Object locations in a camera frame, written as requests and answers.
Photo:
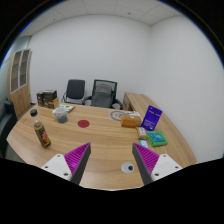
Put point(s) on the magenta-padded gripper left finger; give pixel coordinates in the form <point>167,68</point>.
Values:
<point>76,158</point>

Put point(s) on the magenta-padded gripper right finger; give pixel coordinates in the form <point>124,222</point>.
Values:
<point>146,158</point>

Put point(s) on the clear black-capped drink bottle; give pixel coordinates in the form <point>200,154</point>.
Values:
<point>41,133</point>

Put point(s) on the small light blue box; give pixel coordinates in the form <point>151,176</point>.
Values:
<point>144,144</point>

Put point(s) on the green flat box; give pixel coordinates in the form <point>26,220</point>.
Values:
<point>157,138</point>

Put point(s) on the small tan box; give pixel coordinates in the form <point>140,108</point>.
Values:
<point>142,132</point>

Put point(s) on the flat round red coaster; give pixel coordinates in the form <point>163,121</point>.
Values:
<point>83,123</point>

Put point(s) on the orange cardboard box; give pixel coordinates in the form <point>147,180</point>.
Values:
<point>130,121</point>

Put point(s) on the purple upright box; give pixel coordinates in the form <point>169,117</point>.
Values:
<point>151,117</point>

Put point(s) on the white and grey mug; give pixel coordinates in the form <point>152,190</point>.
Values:
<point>61,115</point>

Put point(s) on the white green printed leaflet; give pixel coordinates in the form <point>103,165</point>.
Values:
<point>69,108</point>

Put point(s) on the black mesh office chair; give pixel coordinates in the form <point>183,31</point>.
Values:
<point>103,95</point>

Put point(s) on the black visitor chair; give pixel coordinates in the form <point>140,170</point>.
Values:
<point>75,89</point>

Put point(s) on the large dark brown box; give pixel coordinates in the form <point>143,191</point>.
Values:
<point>50,94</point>

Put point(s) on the small dark brown box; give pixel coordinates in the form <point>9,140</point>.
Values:
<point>40,98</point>

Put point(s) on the black armchair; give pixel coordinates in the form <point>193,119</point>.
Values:
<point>6,123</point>

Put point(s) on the wooden shelf cabinet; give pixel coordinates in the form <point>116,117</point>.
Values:
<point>20,96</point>

